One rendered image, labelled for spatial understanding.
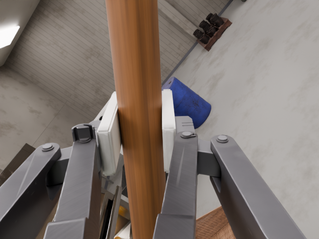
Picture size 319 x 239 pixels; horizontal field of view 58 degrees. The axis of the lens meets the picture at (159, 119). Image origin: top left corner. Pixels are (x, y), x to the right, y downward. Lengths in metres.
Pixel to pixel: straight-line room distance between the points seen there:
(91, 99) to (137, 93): 9.79
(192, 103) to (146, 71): 4.84
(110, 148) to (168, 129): 0.03
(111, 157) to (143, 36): 0.07
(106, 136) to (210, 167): 0.06
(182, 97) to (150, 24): 4.77
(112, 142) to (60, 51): 9.58
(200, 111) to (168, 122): 4.90
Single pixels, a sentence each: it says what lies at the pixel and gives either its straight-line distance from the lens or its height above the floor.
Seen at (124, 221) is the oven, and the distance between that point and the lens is 2.30.
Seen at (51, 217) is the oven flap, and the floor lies 1.74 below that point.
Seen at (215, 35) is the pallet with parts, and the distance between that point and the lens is 7.77.
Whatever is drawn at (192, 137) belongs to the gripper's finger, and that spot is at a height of 1.94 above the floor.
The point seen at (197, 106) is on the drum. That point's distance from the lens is 5.05.
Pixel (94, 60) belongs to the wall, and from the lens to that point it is 9.54.
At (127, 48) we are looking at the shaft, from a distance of 0.17.
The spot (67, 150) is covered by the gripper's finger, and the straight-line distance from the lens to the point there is 0.17.
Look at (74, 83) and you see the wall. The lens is 9.91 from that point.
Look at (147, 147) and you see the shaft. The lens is 0.19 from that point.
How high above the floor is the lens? 2.00
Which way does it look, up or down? 15 degrees down
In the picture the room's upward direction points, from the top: 55 degrees counter-clockwise
